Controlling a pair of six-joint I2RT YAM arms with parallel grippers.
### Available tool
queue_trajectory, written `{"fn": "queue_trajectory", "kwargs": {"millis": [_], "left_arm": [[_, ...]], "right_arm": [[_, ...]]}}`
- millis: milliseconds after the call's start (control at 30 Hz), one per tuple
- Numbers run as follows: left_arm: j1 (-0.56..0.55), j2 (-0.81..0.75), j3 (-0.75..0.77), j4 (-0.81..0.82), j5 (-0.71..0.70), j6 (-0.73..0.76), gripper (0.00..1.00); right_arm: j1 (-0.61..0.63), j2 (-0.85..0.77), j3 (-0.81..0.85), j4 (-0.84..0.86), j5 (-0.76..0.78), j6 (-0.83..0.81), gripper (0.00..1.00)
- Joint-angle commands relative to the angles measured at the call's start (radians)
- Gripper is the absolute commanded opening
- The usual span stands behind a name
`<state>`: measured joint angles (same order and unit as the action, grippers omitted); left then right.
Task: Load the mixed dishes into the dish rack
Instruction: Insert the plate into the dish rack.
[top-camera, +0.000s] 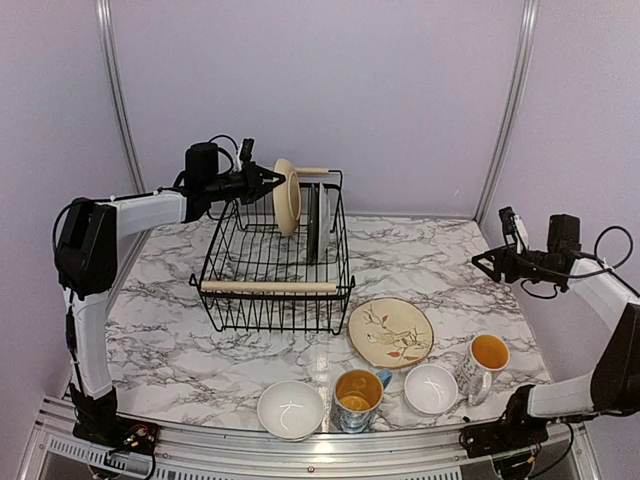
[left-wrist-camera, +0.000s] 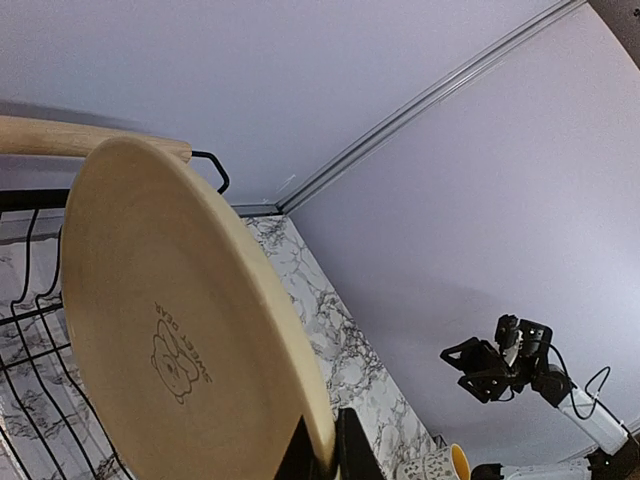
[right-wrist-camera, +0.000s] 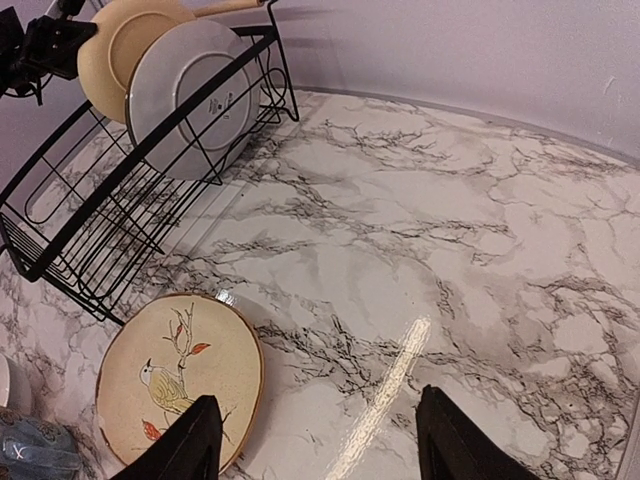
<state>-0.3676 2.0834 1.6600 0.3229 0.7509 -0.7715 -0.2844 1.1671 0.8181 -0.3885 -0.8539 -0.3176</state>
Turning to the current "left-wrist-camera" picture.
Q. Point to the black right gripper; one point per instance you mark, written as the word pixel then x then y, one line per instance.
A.
pixel 485 375

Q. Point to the pale yellow round plate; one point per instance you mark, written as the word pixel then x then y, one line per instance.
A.
pixel 189 346

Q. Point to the black wire dish rack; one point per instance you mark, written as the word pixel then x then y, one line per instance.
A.
pixel 49 429

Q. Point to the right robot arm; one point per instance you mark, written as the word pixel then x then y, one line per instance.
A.
pixel 617 451

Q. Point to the white patterned mug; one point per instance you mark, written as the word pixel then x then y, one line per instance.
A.
pixel 446 463

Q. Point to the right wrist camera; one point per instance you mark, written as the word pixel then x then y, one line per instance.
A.
pixel 520 339

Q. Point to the right aluminium frame post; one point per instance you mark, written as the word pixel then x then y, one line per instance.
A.
pixel 442 89

